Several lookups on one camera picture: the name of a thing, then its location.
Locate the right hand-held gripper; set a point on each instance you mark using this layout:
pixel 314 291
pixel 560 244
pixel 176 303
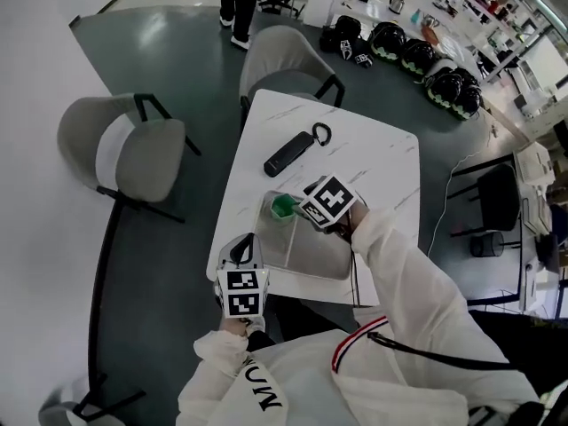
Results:
pixel 328 200

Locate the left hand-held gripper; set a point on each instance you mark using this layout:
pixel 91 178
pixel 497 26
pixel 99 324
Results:
pixel 242 291

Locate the green cup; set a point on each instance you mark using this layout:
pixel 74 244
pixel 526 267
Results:
pixel 281 207

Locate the grey compartment tray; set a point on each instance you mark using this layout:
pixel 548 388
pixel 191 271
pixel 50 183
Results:
pixel 310 251

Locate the person's right forearm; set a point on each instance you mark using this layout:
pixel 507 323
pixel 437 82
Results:
pixel 399 260

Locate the black shoulder bag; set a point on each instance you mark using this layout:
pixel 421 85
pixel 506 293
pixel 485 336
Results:
pixel 532 349

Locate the person's left forearm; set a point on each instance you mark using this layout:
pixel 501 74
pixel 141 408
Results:
pixel 222 371

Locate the black handset with coiled loop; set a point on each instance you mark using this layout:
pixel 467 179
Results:
pixel 288 153

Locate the white marble table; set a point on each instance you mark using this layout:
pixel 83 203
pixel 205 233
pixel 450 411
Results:
pixel 373 153

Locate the person's white shoe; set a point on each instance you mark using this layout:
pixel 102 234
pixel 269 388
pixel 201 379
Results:
pixel 257 323

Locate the person's black trousers legs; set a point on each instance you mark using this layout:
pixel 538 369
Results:
pixel 310 317

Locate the grey chair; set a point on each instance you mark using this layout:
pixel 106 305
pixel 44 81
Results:
pixel 284 60
pixel 57 408
pixel 151 158

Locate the idle hand-held gripper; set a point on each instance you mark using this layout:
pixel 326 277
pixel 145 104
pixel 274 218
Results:
pixel 346 49
pixel 364 60

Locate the dark dining chair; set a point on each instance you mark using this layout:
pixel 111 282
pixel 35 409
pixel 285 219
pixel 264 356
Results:
pixel 497 193

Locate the black bag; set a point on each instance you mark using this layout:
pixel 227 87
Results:
pixel 339 27

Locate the white round bag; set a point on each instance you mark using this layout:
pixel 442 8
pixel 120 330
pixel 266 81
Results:
pixel 446 65

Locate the person's white jacket torso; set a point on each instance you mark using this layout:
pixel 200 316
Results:
pixel 377 393

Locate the orange box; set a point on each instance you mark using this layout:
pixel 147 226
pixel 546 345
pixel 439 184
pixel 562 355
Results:
pixel 429 33

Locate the teal bottle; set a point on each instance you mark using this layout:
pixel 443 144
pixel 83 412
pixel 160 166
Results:
pixel 416 16

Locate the grey long table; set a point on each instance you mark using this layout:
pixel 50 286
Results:
pixel 532 220

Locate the white storage box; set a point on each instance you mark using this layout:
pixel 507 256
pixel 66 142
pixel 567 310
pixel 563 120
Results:
pixel 532 164

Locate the steel kettle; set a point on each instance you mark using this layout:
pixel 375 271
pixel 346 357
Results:
pixel 397 3

